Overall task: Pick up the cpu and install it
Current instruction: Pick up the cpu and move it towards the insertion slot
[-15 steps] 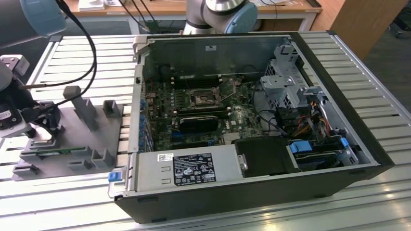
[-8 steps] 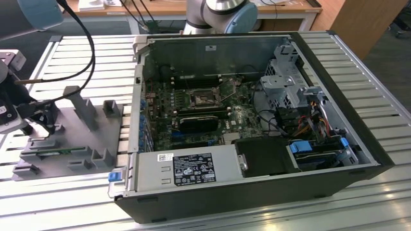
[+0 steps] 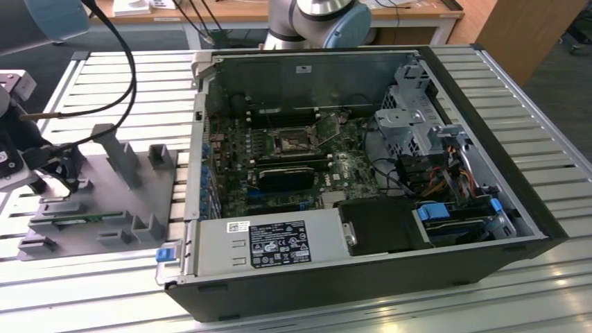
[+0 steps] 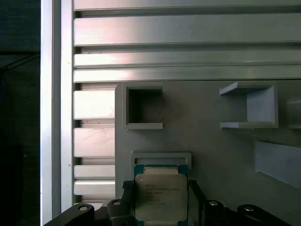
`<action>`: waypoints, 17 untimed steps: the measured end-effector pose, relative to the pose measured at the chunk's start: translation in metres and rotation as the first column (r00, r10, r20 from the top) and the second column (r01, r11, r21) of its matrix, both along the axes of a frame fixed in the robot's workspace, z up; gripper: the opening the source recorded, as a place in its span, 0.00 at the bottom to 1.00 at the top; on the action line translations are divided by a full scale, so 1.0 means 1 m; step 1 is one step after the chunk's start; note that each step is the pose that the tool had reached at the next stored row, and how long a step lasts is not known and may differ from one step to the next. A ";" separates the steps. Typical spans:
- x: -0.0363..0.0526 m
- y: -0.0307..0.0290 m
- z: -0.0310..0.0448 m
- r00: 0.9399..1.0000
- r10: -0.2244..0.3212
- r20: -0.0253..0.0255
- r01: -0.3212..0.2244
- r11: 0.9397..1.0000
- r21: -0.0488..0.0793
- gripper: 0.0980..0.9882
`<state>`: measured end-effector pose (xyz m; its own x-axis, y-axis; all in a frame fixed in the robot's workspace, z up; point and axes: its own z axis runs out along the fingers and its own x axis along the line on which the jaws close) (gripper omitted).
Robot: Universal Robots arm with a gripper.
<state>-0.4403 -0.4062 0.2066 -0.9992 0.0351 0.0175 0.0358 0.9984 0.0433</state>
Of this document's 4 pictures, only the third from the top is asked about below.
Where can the white printed box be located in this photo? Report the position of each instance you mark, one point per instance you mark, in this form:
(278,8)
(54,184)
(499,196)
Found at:
(165,3)

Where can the black graphics card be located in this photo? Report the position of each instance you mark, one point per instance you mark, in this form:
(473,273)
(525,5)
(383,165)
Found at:
(285,178)

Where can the CPU socket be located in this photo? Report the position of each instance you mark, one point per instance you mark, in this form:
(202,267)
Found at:
(297,144)

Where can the wooden cabinet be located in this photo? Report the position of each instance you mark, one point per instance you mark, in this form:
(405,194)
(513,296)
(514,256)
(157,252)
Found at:
(523,34)

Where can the silver power supply unit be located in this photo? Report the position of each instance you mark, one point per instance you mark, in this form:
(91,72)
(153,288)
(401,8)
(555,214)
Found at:
(213,249)

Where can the wooden desk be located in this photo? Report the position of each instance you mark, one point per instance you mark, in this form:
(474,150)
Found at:
(250,14)

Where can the small silver heatsink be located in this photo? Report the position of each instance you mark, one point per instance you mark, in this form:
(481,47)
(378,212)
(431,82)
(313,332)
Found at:
(334,200)

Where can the black plastic shroud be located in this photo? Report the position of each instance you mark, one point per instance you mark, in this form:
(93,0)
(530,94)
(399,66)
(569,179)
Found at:
(379,225)

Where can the copper tube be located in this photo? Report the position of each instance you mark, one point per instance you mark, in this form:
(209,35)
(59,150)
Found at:
(42,116)

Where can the grey parts rack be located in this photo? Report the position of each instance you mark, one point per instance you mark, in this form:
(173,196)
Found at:
(115,208)

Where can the silver metal drive cage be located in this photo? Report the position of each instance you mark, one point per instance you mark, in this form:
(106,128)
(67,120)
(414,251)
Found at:
(402,132)

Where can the blue case latch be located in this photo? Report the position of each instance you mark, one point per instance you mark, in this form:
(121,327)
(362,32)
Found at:
(166,255)

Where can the green RAM stick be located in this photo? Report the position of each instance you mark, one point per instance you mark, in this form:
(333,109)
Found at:
(89,218)

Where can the blue drive latch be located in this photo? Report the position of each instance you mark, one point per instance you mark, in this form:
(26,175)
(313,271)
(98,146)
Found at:
(497,204)

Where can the green motherboard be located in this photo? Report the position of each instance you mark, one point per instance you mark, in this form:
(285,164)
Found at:
(357,173)

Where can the black white-rimmed wrist camera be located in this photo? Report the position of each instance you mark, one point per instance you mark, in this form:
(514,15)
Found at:
(11,166)

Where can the hard disk in blue carrier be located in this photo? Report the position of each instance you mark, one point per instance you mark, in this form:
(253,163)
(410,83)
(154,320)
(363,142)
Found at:
(433,211)

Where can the black office chair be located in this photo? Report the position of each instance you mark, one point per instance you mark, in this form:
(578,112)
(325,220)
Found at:
(581,38)

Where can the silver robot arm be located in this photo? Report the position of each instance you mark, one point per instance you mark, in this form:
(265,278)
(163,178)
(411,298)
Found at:
(282,21)

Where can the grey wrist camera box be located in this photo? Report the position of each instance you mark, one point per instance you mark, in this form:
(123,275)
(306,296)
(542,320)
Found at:
(19,85)

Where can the black open PC case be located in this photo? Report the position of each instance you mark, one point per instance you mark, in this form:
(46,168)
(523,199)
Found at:
(417,277)

